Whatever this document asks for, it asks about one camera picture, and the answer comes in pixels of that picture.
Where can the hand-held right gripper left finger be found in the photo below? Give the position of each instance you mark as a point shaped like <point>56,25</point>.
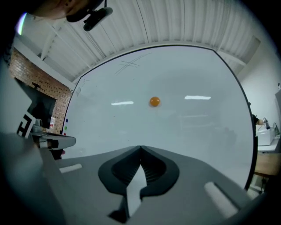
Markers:
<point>92,175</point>

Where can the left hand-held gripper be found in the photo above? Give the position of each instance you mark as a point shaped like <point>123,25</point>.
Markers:
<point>22,105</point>

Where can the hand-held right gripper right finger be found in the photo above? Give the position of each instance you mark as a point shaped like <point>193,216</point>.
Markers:
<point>186,186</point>

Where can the orange round magnet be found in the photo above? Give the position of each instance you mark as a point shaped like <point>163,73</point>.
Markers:
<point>154,101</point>

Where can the wooden table hairpin legs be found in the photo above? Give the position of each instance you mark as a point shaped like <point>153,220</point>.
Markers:
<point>267,163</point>

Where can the white printer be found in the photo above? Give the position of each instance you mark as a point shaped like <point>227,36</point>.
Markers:
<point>265,137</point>

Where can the person's face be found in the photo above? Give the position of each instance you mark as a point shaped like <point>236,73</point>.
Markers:
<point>55,8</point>

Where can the white whiteboard black frame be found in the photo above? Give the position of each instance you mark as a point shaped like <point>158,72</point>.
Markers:
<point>175,131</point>

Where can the black head-mounted camera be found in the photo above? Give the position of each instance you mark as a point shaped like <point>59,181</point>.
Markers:
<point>96,18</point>

